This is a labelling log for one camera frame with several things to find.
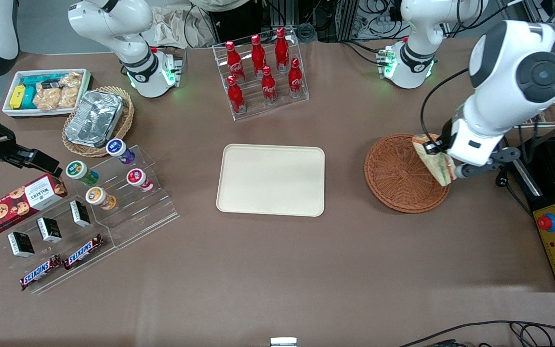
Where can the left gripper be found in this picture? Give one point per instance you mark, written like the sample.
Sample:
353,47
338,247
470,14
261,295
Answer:
445,136

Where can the sandwich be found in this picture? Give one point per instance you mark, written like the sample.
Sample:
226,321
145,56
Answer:
443,171

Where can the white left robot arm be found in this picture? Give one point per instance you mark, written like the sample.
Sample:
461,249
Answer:
494,58

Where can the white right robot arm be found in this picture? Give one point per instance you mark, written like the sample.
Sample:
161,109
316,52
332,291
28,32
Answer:
138,53

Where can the small white arm base module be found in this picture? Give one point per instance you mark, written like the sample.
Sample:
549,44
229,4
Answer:
171,72
387,62

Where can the large brown wicker basket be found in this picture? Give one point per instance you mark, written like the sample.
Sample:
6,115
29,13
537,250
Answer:
398,178

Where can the small light wicker basket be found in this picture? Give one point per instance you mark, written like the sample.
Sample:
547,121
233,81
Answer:
125,120

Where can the cream rectangular tray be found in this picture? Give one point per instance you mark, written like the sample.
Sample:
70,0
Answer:
270,180

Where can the green lid yogurt cup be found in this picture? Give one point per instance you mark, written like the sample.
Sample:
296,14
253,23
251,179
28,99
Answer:
79,171

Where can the red Walkers cookie box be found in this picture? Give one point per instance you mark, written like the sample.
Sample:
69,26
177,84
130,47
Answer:
17,205

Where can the white plastic crate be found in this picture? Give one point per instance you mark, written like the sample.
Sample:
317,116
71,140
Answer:
10,113

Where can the teal snack box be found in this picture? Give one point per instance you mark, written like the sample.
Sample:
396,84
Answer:
41,79
29,99

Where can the clear bag of fried snacks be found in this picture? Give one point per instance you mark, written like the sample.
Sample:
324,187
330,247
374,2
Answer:
70,89
46,99

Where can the small black box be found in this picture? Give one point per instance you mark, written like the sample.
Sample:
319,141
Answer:
20,244
80,213
49,230

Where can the yellow snack box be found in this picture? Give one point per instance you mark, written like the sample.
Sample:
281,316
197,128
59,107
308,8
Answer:
17,96

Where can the orange cup blue lid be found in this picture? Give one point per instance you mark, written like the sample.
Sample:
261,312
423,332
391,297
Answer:
98,197

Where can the aluminium foil container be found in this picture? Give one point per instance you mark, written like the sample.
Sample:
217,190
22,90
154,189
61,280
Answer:
94,118

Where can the purple lid yogurt cup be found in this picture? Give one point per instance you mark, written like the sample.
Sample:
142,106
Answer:
118,149

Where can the Snickers bar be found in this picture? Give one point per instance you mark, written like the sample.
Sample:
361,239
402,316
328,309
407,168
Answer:
40,272
84,251

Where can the red lid yogurt cup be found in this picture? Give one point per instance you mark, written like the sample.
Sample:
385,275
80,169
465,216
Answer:
138,178

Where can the black countertop appliance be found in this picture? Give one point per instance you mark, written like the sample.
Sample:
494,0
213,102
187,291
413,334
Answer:
545,166

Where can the clear acrylic stepped cup stand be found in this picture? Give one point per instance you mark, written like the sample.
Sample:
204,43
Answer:
147,217

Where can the clear acrylic stepped snack stand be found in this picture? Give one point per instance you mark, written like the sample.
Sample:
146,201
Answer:
89,274

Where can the red cola bottle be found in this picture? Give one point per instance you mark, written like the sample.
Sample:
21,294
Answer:
235,99
282,50
269,89
296,79
234,65
258,58

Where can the clear acrylic bottle rack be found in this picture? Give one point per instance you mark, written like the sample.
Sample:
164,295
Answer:
253,108

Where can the person in beige jacket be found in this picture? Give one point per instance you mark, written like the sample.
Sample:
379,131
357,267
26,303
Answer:
224,4

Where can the small white device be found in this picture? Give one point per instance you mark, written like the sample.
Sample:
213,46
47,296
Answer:
283,342

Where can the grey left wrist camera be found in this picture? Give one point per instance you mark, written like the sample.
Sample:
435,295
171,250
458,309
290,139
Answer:
487,166

